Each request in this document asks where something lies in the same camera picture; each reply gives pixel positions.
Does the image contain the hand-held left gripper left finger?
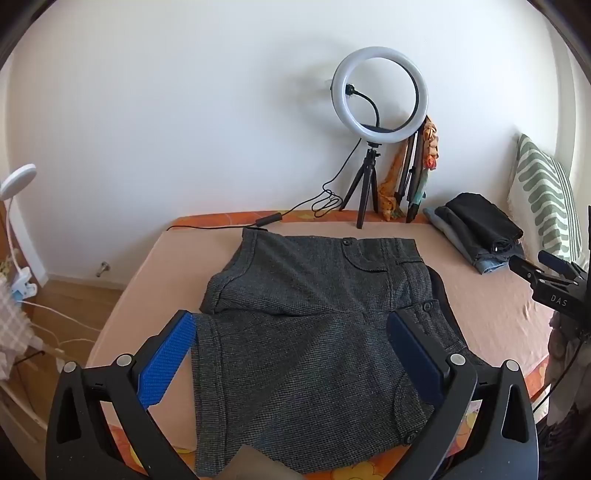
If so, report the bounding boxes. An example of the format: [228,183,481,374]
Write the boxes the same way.
[46,310,199,480]

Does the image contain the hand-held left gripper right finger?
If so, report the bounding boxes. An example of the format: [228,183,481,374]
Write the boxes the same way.
[385,309,539,480]

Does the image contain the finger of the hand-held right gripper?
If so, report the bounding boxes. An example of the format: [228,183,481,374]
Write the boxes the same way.
[538,250,580,278]
[508,255,544,283]

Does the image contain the grey tweed short pants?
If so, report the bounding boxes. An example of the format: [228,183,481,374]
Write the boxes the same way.
[194,228,485,478]

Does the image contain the folded black pants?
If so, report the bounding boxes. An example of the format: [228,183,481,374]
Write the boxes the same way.
[445,193,525,254]

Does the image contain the person's left hand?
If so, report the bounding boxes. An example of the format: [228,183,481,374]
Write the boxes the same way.
[221,444,302,480]

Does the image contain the folded blue jeans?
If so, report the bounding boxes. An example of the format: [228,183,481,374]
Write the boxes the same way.
[423,207,526,276]

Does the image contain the green striped white pillow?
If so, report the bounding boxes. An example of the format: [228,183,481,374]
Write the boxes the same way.
[506,133,583,271]

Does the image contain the folded dark grey jeans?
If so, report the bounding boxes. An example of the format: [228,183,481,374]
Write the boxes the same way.
[434,205,490,261]

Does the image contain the peach bed blanket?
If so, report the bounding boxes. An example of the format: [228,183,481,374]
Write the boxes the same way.
[85,220,557,476]

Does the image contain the folded black stand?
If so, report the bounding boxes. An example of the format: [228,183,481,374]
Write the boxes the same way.
[396,130,426,224]

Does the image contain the folded tripods with colourful scarf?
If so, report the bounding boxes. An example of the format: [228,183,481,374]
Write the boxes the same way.
[378,115,438,223]

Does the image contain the checked cloth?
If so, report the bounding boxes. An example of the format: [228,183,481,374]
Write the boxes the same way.
[0,277,47,385]

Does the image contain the black mini tripod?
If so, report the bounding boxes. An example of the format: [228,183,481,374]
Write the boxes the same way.
[339,138,382,230]

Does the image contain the white clip lamp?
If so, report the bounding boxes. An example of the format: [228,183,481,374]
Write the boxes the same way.
[0,164,38,300]

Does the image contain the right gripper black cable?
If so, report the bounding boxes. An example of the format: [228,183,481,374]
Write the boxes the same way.
[531,339,583,414]

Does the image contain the white cable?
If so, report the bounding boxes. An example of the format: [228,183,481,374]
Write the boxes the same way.
[16,299,103,367]

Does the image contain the black ring light cable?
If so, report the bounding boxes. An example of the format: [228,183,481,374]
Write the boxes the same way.
[166,137,366,231]

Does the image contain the white ring light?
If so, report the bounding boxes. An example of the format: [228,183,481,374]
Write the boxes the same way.
[331,45,429,140]

